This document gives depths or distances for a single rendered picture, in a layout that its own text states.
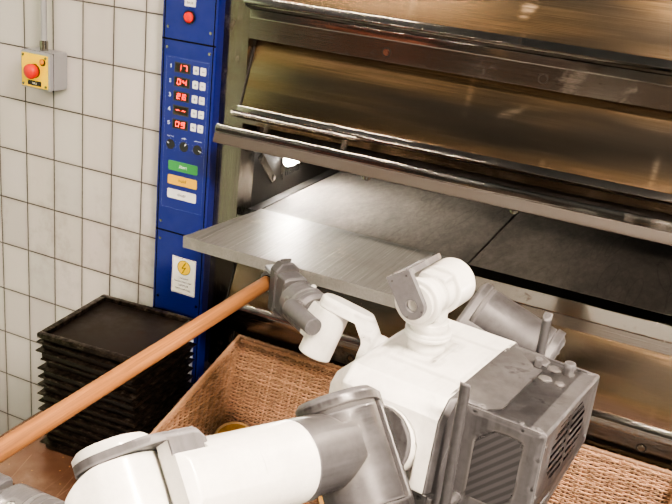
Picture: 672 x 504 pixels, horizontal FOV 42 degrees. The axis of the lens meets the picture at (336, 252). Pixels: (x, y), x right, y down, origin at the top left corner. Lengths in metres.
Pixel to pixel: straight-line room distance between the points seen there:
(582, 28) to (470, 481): 1.09
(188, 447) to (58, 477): 1.48
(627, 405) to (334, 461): 1.25
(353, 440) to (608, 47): 1.16
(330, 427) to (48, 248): 1.87
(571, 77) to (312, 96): 0.61
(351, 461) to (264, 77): 1.38
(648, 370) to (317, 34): 1.07
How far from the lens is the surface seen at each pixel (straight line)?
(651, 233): 1.84
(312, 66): 2.16
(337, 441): 0.97
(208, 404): 2.36
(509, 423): 1.07
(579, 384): 1.19
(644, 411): 2.12
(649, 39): 1.91
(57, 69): 2.52
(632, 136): 1.96
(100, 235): 2.60
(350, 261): 2.06
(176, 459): 0.85
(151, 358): 1.54
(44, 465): 2.38
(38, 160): 2.68
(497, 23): 1.96
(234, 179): 2.29
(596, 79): 1.94
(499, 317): 1.35
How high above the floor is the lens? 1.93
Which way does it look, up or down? 21 degrees down
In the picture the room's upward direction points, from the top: 6 degrees clockwise
